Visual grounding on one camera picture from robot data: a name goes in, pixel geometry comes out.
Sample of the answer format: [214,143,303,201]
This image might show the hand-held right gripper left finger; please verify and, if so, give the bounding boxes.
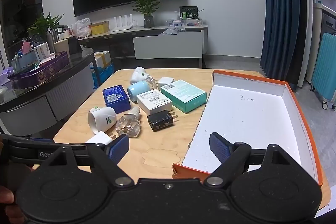
[39,134,134,188]

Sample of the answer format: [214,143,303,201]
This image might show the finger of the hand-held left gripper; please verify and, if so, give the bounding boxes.
[26,137,88,148]

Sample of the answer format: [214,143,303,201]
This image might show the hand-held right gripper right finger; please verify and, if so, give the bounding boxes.
[203,132,297,188]

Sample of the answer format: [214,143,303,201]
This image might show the white charger with port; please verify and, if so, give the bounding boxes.
[85,132,118,146]

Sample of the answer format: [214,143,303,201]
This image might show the white cup-shaped device green leaf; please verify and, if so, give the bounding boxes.
[87,107,117,135]

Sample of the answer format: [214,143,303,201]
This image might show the orange cardboard box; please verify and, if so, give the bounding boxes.
[172,70,324,186]

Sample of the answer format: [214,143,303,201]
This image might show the black charger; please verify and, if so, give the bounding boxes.
[147,110,179,132]

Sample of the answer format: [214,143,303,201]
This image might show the blue tin box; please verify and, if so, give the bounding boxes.
[102,85,131,114]

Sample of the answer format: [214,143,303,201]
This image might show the small white labelled box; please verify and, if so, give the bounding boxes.
[136,91,173,115]

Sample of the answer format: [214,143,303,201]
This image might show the light blue cylinder bottle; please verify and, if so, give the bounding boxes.
[127,81,151,102]

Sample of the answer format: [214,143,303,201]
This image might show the teal and white box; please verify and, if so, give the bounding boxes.
[161,80,207,114]

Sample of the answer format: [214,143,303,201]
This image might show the white plug-in repeller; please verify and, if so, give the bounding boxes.
[130,67,155,86]

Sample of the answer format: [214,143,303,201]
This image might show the white cube charger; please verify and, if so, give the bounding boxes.
[157,77,174,91]

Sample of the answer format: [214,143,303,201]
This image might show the person's left hand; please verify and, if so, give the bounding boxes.
[0,185,25,224]

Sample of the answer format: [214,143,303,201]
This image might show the dark round counter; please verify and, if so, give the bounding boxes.
[0,47,95,136]

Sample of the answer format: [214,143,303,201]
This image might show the purple patterned box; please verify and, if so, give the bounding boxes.
[8,51,69,89]

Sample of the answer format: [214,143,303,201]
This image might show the blue bottle pack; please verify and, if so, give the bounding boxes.
[91,64,114,88]

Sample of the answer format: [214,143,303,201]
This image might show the white product box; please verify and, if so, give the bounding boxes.
[34,42,51,62]

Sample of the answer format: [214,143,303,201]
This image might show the white and yellow carton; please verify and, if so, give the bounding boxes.
[93,51,112,68]

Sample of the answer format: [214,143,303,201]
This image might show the steel flask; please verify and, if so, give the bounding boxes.
[47,28,59,54]

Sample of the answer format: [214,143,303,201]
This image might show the television cabinet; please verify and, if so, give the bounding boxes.
[79,24,208,68]

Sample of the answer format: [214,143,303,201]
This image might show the green leafy potted plant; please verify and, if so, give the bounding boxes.
[28,12,65,43]

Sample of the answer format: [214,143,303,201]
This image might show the white cabinet drawer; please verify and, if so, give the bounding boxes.
[133,31,204,60]

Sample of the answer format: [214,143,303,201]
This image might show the white plastic bag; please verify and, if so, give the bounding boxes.
[70,18,92,38]

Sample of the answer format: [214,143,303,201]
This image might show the yellow box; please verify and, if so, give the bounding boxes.
[91,21,110,35]

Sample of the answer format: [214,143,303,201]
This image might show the white router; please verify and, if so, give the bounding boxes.
[110,15,133,32]

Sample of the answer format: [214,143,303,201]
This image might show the clear plastic packets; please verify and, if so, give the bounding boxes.
[159,28,184,36]

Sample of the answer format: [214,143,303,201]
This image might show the teal suitcase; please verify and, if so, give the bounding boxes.
[310,33,336,110]

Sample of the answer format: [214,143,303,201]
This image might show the pile of small boxes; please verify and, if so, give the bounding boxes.
[165,18,204,28]

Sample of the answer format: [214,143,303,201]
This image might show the black and green box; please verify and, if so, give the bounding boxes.
[179,6,198,20]

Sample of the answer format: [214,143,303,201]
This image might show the potted plant in dark vase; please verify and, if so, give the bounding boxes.
[132,0,164,28]

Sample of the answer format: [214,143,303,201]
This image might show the blue curtain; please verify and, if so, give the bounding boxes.
[260,0,302,85]

